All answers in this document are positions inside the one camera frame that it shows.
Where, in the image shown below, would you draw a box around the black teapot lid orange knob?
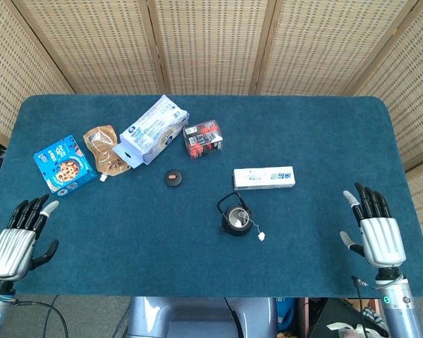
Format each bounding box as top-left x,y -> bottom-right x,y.
164,169 -> 184,187

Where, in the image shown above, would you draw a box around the white blue toothpaste box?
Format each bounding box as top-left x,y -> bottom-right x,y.
233,165 -> 297,192

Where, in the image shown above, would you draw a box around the blue printed package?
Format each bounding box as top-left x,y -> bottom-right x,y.
276,297 -> 297,332

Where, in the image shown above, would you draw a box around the tea bag with string tag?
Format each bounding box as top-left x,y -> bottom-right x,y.
231,208 -> 267,243

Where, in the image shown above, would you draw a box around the blue carpet table cloth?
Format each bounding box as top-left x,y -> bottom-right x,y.
0,94 -> 423,299

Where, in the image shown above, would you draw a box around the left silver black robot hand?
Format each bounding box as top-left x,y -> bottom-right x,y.
0,194 -> 60,282

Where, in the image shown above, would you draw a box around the grey-blue robot torso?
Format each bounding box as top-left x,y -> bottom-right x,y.
126,296 -> 279,338

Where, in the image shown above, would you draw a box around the brown spout pouch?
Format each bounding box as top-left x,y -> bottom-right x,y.
82,124 -> 131,182

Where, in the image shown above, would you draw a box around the black cast iron teapot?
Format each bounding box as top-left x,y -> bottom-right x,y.
216,192 -> 254,237

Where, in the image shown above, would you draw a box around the blue cookie box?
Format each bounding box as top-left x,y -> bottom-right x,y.
33,134 -> 98,199

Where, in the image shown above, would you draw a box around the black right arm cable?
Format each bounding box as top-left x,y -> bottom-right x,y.
351,275 -> 378,338

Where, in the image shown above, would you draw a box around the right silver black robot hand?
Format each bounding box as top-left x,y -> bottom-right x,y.
339,182 -> 407,270

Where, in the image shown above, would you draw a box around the black floor cable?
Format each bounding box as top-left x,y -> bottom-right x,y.
13,294 -> 70,338

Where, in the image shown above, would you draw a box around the clear box red black contents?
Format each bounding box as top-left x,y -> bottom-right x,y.
183,120 -> 224,160

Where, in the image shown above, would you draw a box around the crumpled white plastic bag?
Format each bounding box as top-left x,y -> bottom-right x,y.
326,322 -> 371,338

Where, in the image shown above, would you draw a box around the woven rattan folding screen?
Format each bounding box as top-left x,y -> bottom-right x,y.
0,0 -> 423,272

